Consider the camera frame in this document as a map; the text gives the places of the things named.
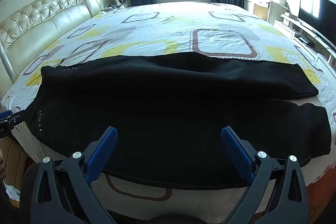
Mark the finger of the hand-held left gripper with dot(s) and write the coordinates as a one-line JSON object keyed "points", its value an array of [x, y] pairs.
{"points": [[6, 114]]}

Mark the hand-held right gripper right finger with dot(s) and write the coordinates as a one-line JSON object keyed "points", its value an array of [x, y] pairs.
{"points": [[236, 153]]}

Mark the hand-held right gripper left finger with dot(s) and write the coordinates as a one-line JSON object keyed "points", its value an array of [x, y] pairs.
{"points": [[102, 153]]}

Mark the black pants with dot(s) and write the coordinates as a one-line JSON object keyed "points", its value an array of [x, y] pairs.
{"points": [[168, 98]]}

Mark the cream leather tufted headboard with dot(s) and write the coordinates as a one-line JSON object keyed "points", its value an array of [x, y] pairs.
{"points": [[52, 19]]}

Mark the bed with patterned sheet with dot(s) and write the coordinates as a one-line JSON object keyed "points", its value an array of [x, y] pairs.
{"points": [[220, 40]]}

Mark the white television stand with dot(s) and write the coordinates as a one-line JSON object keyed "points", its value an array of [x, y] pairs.
{"points": [[296, 27]]}

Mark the black flat television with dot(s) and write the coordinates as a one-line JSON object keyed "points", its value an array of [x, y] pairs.
{"points": [[315, 11]]}

